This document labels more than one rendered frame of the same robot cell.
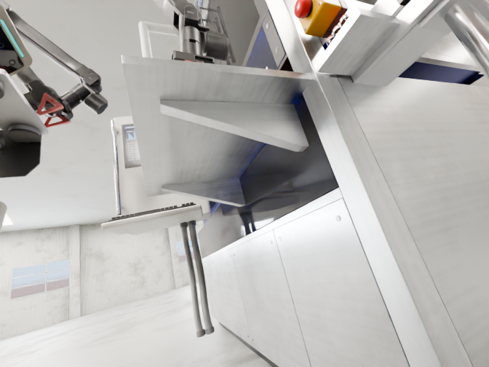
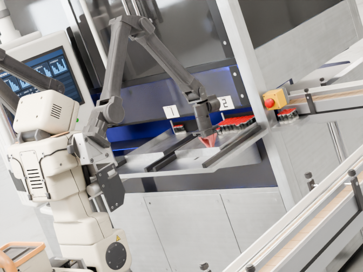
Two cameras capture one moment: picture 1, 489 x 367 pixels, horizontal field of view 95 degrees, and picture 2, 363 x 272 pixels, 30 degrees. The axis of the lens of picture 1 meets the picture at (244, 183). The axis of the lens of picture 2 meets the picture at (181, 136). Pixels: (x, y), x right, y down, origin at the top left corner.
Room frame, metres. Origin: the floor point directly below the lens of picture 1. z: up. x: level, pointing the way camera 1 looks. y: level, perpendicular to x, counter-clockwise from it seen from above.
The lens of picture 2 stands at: (-2.06, 1.10, 1.62)
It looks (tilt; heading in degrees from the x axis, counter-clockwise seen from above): 13 degrees down; 339
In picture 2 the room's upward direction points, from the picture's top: 20 degrees counter-clockwise
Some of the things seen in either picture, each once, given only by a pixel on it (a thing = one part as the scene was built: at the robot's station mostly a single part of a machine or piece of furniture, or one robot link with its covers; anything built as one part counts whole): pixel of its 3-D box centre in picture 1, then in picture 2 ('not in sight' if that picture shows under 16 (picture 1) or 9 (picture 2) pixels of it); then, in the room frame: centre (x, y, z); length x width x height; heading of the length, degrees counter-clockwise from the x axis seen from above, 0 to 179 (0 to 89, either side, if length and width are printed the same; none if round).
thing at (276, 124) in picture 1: (239, 128); (233, 164); (0.47, -0.02, 0.80); 0.34 x 0.03 x 0.13; 114
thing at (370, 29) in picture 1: (359, 47); (292, 122); (0.39, -0.31, 0.87); 0.14 x 0.13 x 0.02; 114
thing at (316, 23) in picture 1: (319, 12); (275, 99); (0.39, -0.27, 1.00); 0.08 x 0.07 x 0.07; 114
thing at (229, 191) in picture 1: (204, 196); not in sight; (0.93, 0.18, 0.80); 0.34 x 0.03 x 0.13; 114
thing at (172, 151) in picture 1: (215, 152); (186, 151); (0.70, 0.07, 0.87); 0.70 x 0.48 x 0.02; 24
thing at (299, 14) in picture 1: (304, 8); (269, 102); (0.37, -0.23, 0.99); 0.04 x 0.04 x 0.04; 24
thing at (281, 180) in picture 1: (223, 225); (122, 171); (1.40, 0.20, 0.73); 1.98 x 0.01 x 0.25; 24
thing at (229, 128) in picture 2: not in sight; (232, 127); (0.60, -0.14, 0.90); 0.18 x 0.02 x 0.05; 23
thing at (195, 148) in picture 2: not in sight; (221, 136); (0.57, -0.06, 0.90); 0.34 x 0.26 x 0.04; 113
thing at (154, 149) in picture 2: not in sight; (168, 142); (0.88, 0.07, 0.90); 0.34 x 0.26 x 0.04; 114
